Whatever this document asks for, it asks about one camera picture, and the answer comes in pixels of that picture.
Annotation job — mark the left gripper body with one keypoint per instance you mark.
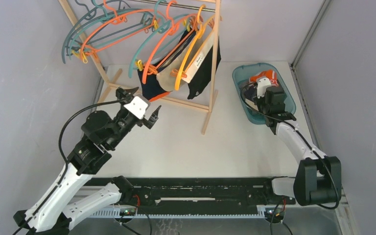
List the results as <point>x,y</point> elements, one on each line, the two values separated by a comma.
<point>124,123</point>

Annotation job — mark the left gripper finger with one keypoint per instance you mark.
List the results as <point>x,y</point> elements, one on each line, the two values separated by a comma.
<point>126,94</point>
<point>153,118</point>

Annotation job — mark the navy orange-trimmed underwear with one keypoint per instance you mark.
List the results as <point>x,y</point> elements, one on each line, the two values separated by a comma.
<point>161,84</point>

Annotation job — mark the orange hanger with clips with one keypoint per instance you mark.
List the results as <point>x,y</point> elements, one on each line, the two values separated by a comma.
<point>193,22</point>

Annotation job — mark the teal hanger with clips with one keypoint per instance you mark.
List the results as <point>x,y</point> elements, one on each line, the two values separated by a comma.
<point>163,24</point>

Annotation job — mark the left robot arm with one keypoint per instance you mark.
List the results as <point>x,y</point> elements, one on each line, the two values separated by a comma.
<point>55,213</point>

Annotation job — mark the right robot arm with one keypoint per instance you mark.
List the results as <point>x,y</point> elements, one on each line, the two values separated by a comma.
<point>318,177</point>

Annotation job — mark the beige underwear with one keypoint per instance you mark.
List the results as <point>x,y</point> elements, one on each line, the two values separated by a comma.
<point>197,70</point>

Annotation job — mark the black white-banded underwear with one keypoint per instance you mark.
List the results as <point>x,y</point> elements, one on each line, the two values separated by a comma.
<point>198,74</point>

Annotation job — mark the dark teal empty hanger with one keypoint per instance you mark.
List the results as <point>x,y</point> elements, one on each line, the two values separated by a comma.
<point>77,35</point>

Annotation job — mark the yellow hanger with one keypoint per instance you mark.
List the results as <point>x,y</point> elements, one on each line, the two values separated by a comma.
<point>209,25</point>

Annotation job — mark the orange underwear in basket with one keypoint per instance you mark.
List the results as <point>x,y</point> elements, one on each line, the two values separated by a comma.
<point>270,74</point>

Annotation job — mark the teal plastic basket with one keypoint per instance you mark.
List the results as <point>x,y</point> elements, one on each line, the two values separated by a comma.
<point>241,76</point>

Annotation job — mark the wooden clothes rack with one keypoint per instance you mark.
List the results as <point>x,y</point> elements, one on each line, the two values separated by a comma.
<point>113,22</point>

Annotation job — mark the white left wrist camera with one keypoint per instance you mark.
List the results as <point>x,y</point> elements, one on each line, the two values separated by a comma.
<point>138,106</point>

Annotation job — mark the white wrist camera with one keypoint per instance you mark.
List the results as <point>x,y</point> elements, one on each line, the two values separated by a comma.
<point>262,85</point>
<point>138,106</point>

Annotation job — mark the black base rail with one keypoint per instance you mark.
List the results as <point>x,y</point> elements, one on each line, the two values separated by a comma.
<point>246,197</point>

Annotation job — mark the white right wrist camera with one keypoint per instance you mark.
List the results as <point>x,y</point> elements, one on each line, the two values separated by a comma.
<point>262,85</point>

